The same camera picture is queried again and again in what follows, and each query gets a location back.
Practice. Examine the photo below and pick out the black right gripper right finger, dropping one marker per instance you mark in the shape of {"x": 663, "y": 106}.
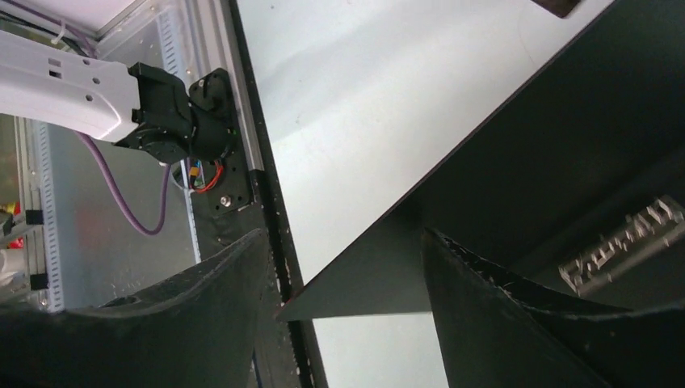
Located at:
{"x": 499, "y": 329}

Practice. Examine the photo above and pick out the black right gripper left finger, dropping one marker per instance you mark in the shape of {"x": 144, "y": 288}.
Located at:
{"x": 194, "y": 329}

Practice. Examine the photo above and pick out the red folder with black inside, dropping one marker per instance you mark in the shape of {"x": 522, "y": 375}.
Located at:
{"x": 592, "y": 138}

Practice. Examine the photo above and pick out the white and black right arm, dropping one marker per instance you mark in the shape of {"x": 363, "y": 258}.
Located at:
{"x": 106, "y": 99}

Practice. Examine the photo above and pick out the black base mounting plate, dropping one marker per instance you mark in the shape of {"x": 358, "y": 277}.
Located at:
{"x": 224, "y": 185}

